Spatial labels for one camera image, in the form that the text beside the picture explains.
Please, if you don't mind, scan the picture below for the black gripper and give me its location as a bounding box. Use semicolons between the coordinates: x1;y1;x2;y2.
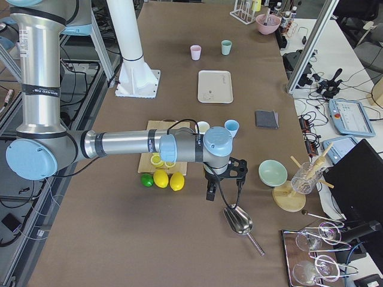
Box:
204;157;248;201

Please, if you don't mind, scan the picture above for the cream cup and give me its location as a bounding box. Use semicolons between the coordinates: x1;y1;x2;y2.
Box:
195;121;210;135

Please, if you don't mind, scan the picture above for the blue cup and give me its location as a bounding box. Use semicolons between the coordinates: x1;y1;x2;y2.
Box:
224;120;239;138

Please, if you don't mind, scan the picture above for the pink cup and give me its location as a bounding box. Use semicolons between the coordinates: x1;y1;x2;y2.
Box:
190;45;202;61

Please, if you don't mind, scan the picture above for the green cup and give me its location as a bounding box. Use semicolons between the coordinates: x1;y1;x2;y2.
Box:
221;39;232;56

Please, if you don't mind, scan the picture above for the beige tray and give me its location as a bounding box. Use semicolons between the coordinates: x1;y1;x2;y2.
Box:
197;70;233;104

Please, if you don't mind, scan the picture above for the yellow lemon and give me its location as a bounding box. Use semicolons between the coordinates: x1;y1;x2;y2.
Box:
153;169;169;188
170;172;185;191

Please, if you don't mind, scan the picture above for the metal scoop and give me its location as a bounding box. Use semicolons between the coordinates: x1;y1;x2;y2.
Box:
223;204;265;256

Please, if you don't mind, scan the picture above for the lemon half slice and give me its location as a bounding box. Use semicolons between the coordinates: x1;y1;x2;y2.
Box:
150;154;164;168
164;161;176;169

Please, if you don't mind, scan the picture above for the mint green bowl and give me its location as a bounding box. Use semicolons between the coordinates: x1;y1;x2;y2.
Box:
259;160;288;187

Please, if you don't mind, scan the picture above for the green lime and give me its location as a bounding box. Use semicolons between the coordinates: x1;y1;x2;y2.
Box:
140;173;154;187

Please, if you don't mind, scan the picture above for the wooden cutting board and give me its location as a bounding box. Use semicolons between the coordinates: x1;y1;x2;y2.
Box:
137;120;191;176

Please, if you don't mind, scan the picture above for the wooden mug tree stand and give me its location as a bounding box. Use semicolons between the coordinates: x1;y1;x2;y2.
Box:
272;143;334;212

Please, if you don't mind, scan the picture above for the grey folded cloth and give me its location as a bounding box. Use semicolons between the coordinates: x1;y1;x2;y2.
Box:
255;110;279;129

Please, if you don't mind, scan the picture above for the clear glass mug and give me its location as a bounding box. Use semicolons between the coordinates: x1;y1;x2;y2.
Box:
291;162;324;194

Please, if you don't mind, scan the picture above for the blue teach pendant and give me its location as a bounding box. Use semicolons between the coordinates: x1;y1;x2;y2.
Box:
322;135;358;164
329;99;376;138

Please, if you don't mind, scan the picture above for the black monitor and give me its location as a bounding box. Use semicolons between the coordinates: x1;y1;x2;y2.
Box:
324;139;382;222

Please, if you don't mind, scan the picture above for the metal muddler stick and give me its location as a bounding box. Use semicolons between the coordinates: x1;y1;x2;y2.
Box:
263;8;270;26

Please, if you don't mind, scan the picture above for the pink bowl with ice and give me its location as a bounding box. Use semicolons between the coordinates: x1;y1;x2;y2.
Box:
256;14;281;35

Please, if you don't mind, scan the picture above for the wire glass rack tray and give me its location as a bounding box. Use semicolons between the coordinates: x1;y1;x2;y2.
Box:
281;221;358;286

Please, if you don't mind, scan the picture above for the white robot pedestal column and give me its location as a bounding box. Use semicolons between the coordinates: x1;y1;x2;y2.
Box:
107;0;160;99

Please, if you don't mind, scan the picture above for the white wire cup rack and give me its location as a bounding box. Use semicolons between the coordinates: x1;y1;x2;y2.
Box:
230;0;262;25

